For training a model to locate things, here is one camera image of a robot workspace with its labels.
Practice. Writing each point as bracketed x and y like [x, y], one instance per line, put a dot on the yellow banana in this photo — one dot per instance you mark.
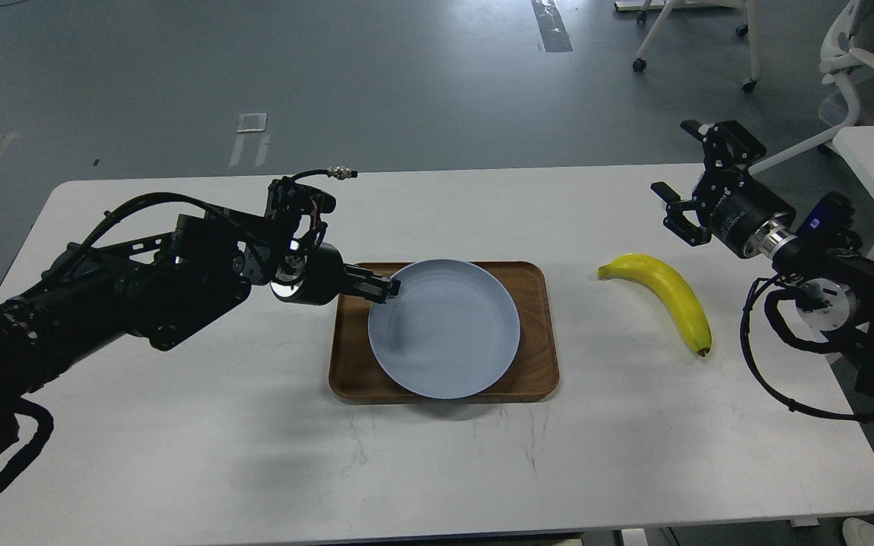
[673, 291]

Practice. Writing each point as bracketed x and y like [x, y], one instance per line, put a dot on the light blue plate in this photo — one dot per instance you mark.
[452, 331]

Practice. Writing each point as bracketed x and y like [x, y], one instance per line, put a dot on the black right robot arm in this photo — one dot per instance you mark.
[821, 296]

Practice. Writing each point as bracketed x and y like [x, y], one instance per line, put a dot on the white rolling chair base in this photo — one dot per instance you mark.
[670, 34]

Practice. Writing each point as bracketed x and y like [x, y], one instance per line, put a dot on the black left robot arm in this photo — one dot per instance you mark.
[163, 266]

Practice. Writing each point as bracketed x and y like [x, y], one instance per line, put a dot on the white office chair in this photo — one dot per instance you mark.
[847, 62]

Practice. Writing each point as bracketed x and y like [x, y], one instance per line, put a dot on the brown wooden tray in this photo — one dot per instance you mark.
[355, 376]

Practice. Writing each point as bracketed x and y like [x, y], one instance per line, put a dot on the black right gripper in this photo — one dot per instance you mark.
[730, 208]

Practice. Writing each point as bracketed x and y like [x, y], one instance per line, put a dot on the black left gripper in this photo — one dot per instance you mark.
[325, 278]

